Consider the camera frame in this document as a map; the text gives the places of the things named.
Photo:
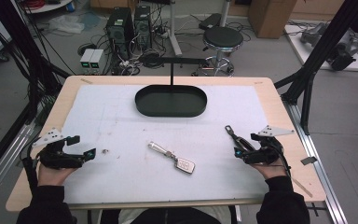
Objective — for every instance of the black flat case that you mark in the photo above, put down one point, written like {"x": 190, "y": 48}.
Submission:
{"x": 209, "y": 21}

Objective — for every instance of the clear plastic bag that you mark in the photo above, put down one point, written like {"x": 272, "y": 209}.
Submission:
{"x": 66, "y": 24}

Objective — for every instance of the black metal frame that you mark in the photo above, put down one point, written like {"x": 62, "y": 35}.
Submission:
{"x": 320, "y": 53}
{"x": 28, "y": 53}

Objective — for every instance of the aluminium rail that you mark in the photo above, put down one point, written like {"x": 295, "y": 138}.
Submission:
{"x": 3, "y": 161}
{"x": 321, "y": 174}

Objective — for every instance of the brown tape strip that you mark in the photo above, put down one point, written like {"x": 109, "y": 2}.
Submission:
{"x": 303, "y": 187}

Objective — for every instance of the grey tape piece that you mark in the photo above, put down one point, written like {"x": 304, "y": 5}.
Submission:
{"x": 309, "y": 160}

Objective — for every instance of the person's left hand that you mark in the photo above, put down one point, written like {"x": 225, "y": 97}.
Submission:
{"x": 52, "y": 176}

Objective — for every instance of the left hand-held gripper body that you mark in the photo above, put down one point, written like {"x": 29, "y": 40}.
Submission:
{"x": 57, "y": 157}

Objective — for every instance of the grey desk leg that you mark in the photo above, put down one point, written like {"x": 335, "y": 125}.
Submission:
{"x": 173, "y": 29}

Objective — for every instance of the brown cardboard box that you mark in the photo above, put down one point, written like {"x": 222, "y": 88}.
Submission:
{"x": 270, "y": 17}

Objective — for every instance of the black key stand with tray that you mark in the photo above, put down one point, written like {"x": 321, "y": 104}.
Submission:
{"x": 171, "y": 101}

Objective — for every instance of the white table mat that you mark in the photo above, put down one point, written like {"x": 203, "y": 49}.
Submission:
{"x": 130, "y": 180}

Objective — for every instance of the black round stool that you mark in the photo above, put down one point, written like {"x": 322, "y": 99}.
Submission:
{"x": 223, "y": 39}

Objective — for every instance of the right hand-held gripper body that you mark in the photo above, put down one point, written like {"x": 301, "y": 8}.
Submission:
{"x": 268, "y": 152}

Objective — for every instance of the white power supply unit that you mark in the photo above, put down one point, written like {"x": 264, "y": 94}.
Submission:
{"x": 86, "y": 60}
{"x": 97, "y": 60}

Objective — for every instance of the black and grey device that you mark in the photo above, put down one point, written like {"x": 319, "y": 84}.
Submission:
{"x": 343, "y": 51}

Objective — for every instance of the grey device on board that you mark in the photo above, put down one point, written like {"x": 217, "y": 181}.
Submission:
{"x": 312, "y": 32}

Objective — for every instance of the person's right hand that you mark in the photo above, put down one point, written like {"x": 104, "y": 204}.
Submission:
{"x": 272, "y": 171}

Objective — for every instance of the white floor board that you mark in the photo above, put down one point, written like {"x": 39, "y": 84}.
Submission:
{"x": 304, "y": 54}

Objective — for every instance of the black computer tower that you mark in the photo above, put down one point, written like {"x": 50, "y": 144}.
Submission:
{"x": 142, "y": 26}
{"x": 119, "y": 32}

